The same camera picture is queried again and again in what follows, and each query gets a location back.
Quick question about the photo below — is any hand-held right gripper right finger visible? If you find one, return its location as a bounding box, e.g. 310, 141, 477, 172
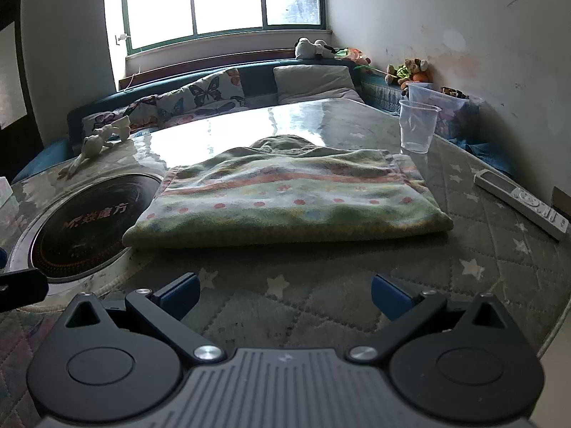
345, 273, 514, 364

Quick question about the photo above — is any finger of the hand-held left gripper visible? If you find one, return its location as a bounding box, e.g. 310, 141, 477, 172
0, 267, 49, 313

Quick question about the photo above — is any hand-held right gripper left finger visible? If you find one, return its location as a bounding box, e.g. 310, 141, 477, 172
60, 272, 226, 364

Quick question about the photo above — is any patterned fleece garment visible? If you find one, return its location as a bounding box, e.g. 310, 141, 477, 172
122, 134, 454, 250

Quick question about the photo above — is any round black induction cooktop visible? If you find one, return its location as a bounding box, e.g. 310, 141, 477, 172
6, 172, 163, 297

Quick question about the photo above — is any white remote control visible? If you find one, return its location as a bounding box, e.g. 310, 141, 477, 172
474, 170, 571, 242

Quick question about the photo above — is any grey long-eared plush toy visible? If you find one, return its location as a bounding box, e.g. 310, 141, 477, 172
58, 115, 132, 179

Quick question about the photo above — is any clear plastic cup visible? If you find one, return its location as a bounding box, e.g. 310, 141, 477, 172
398, 99, 442, 154

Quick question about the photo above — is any blue cloth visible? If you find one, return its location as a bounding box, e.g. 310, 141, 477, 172
464, 138, 515, 175

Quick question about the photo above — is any butterfly print pillow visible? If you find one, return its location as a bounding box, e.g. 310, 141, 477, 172
80, 96, 162, 133
156, 68, 249, 122

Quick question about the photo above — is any clear plastic storage container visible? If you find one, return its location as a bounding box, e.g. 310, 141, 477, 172
406, 81, 485, 140

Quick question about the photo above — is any brown and green plush toy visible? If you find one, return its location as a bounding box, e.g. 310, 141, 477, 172
386, 58, 434, 89

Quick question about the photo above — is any grey pillow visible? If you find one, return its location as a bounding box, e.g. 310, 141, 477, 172
273, 65, 364, 105

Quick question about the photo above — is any teal sofa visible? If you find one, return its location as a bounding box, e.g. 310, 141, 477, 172
13, 58, 402, 179

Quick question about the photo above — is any orange green plush toy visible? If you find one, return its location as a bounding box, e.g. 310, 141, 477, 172
337, 48, 372, 67

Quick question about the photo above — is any black and white plush toy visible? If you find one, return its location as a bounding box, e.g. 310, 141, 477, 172
294, 37, 337, 61

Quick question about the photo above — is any green framed window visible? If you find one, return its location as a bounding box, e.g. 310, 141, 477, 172
120, 0, 324, 55

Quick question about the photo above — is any white charger with cable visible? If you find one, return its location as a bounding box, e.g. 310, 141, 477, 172
115, 32, 143, 91

